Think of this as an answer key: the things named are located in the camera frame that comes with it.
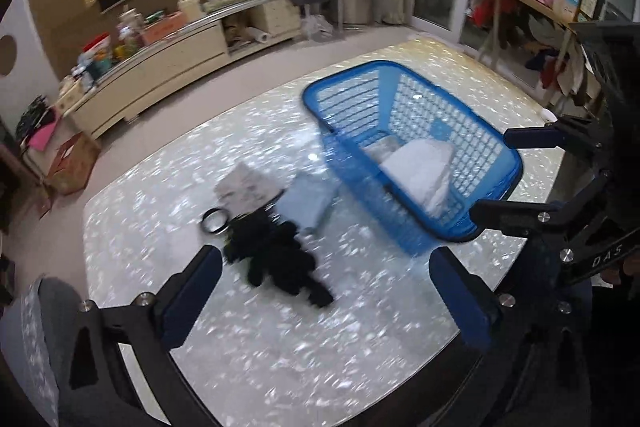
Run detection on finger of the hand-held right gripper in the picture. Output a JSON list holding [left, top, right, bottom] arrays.
[[470, 171, 615, 270], [502, 116, 608, 168]]

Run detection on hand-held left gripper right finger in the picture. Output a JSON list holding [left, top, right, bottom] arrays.
[[429, 248, 593, 427]]

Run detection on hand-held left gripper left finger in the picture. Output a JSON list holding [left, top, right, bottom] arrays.
[[60, 245, 224, 427]]

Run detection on blue plastic laundry basket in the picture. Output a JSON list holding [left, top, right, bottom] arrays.
[[301, 60, 524, 244]]

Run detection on black ring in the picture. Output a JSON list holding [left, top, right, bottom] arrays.
[[202, 207, 231, 236]]

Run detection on white cloth sheet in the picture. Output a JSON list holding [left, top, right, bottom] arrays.
[[367, 139, 458, 215]]

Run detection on black garment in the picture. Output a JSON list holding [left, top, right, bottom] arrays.
[[222, 207, 335, 309]]

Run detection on grey white fluffy cloth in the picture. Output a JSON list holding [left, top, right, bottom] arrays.
[[214, 162, 283, 215]]

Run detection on light blue cloth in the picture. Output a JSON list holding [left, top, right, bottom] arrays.
[[276, 172, 337, 235]]

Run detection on person's right hand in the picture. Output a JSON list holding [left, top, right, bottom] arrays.
[[600, 257, 640, 289]]

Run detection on hanging colourful clothes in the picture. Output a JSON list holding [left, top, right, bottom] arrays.
[[470, 0, 601, 108]]

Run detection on wooden folding table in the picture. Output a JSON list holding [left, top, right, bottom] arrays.
[[437, 0, 581, 68]]

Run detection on brown cardboard box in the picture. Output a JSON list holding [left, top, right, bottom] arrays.
[[47, 132, 102, 196]]

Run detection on pink cloth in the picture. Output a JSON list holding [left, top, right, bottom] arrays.
[[27, 112, 63, 152]]

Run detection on cream low cabinet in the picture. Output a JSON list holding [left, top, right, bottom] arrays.
[[62, 0, 303, 138]]

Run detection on white plastic bag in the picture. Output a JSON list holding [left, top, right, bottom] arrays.
[[300, 14, 333, 42]]

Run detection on orange pink box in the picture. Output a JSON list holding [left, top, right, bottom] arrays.
[[140, 11, 187, 45]]

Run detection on clear cup with straw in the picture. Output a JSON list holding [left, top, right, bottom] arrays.
[[119, 7, 143, 42]]

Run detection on cream plastic jug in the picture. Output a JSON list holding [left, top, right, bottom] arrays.
[[177, 0, 205, 20]]

